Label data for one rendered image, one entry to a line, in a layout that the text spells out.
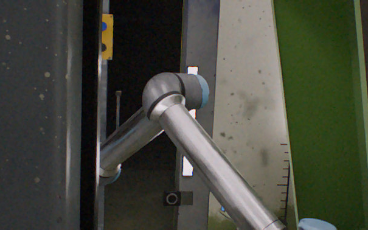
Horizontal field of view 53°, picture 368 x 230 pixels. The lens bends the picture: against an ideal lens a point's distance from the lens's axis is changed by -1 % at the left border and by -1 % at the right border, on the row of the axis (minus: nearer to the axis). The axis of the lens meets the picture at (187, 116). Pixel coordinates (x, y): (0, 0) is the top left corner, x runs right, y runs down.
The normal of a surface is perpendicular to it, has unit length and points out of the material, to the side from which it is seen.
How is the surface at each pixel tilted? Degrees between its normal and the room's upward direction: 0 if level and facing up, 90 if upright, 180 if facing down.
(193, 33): 90
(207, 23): 90
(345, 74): 90
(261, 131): 90
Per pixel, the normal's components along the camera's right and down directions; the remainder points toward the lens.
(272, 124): 0.14, 0.12
